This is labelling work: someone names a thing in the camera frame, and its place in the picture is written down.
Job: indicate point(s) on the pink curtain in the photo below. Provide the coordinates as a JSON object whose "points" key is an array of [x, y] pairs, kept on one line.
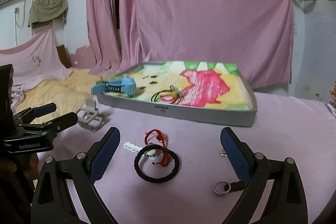
{"points": [[256, 35]]}

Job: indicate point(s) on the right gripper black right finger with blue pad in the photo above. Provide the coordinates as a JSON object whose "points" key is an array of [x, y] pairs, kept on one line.
{"points": [[286, 202]]}

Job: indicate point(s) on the olive hanging cloth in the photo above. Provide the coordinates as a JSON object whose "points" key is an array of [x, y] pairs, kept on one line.
{"points": [[43, 11]]}

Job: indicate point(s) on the pink hanging cloth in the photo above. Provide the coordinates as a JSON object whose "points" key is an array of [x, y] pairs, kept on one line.
{"points": [[35, 61]]}

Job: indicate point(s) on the small silver earring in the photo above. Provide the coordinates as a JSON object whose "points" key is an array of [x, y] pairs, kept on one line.
{"points": [[222, 153]]}

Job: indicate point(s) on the stack of books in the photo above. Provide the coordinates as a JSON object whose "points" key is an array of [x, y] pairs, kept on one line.
{"points": [[331, 105]]}

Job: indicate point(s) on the black beaded hair clip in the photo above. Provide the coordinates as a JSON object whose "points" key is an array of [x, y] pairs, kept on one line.
{"points": [[236, 186]]}

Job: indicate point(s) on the yellow blanket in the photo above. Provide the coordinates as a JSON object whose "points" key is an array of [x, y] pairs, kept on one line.
{"points": [[69, 95]]}

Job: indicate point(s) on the blue wrist watch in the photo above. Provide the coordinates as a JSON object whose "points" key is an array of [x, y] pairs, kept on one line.
{"points": [[126, 85]]}

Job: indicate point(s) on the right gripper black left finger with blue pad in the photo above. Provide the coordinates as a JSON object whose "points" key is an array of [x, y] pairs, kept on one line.
{"points": [[52, 201]]}

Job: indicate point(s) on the pink bed sheet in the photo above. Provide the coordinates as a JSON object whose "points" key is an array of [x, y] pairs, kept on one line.
{"points": [[284, 127]]}

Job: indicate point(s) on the white hair clip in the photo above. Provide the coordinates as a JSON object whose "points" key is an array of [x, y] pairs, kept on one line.
{"points": [[152, 154]]}

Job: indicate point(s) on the grey watch buckle band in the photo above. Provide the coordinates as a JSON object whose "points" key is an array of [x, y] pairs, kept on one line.
{"points": [[89, 117]]}

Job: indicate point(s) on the grey tray colourful lining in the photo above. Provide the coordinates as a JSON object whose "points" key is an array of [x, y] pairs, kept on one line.
{"points": [[214, 93]]}

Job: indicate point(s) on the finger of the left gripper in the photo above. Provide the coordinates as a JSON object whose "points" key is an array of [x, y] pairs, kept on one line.
{"points": [[47, 129], [31, 113]]}

